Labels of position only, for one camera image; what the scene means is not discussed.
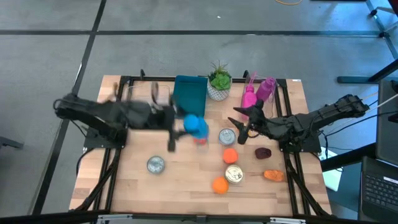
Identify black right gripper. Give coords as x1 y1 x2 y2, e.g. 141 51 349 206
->
228 100 269 146

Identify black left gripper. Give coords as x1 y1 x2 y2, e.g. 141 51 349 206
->
146 95 188 152

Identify blue plastic water bottle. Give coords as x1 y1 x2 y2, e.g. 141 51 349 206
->
183 113 210 140

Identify small silver-lid blue can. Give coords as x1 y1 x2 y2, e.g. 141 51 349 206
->
218 128 238 146

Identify pink plastic water bottle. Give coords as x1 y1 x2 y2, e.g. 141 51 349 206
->
241 71 259 110

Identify dark maroon toy fruit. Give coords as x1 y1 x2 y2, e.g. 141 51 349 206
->
254 147 272 160

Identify orange toy fruit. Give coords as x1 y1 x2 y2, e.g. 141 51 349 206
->
222 147 239 165

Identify purple plastic water bottle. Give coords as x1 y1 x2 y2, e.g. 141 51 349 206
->
256 77 277 102

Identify orange bumpy toy food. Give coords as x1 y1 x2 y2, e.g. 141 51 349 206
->
263 169 285 182

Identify yellow-orange toy fruit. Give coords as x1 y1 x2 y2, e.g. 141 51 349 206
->
212 176 230 195

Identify tall clear plastic bin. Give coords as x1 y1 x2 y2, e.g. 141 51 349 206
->
240 73 279 121

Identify teal plastic tray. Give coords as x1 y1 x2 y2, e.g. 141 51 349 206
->
172 75 208 121

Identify silver-lid yellowfin tuna can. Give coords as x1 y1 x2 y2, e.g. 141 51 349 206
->
146 155 166 175

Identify succulent in patterned pot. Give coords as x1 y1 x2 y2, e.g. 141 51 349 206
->
206 60 233 102

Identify wide clear plastic bin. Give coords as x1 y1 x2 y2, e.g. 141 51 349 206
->
124 81 174 116

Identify gold-lid blue label can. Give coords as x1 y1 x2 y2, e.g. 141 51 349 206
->
224 164 245 185

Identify white box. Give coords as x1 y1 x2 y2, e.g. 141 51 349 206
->
319 146 343 192

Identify black desk leg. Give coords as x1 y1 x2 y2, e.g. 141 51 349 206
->
337 58 398 85

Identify dark grey equipment panel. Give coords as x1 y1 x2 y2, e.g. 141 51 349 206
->
374 79 398 167

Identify black laptop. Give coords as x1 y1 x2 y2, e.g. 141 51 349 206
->
359 155 398 223

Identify grey rolling stand legs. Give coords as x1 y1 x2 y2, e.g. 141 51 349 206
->
366 0 398 60

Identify grey furniture foot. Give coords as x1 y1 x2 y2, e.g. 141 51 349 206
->
0 136 25 150

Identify black metal table frame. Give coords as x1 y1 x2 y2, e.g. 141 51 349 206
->
70 68 332 218

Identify white cable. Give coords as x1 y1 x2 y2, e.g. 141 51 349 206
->
369 93 398 108

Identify black rail with silver brackets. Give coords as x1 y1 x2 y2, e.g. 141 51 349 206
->
0 210 398 224

